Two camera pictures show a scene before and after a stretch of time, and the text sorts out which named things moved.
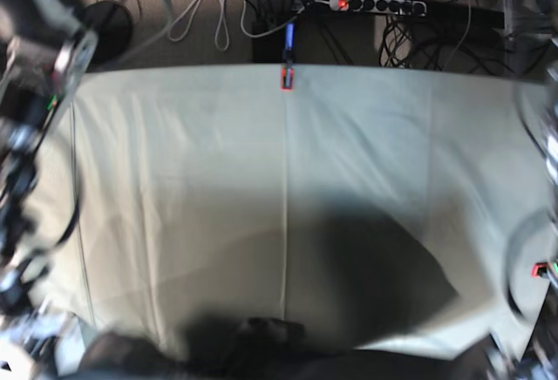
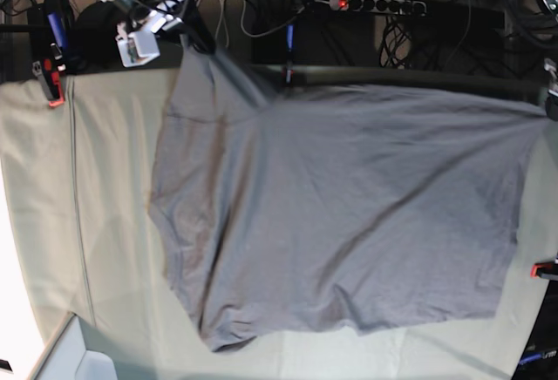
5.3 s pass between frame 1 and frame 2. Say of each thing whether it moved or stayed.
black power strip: stayed
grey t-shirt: moved
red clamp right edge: stayed
